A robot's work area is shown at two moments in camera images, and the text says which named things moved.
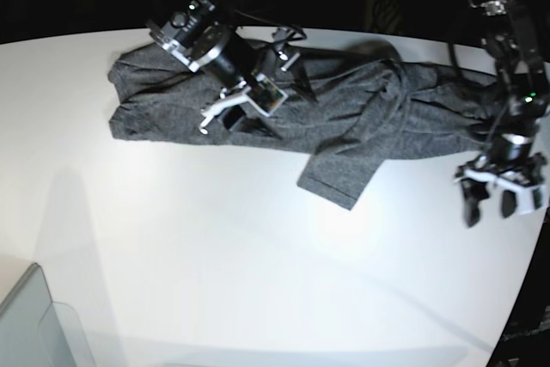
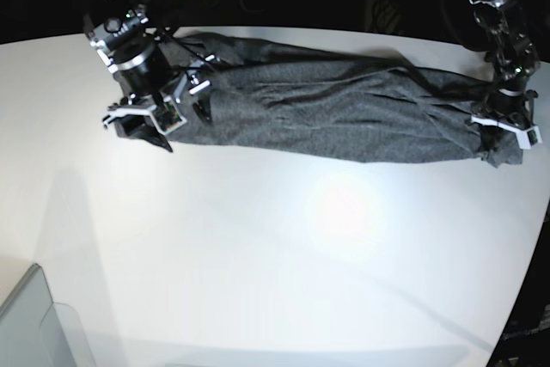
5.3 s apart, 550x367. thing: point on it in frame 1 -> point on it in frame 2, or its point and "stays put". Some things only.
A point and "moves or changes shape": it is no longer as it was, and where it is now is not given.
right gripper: x=510 y=164 -> x=508 y=107
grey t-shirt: x=342 y=107 moves or changes shape
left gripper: x=240 y=70 -> x=149 y=82
